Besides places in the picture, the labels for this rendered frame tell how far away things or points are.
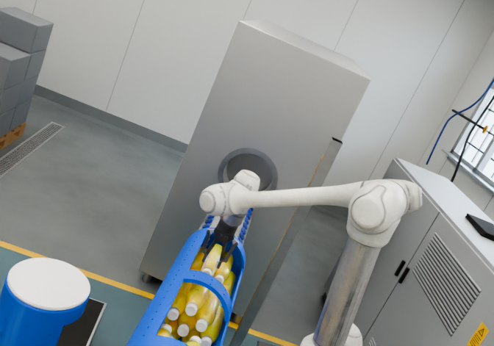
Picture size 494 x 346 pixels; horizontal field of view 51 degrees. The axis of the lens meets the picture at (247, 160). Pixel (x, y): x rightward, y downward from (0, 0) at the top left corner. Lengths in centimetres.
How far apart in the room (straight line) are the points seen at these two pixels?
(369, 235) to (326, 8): 504
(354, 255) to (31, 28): 398
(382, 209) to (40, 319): 114
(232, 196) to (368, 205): 49
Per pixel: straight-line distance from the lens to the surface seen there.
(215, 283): 189
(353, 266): 157
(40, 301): 187
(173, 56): 640
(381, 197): 147
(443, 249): 331
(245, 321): 305
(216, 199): 171
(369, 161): 685
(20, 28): 505
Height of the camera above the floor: 220
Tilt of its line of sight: 17 degrees down
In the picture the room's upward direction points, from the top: 24 degrees clockwise
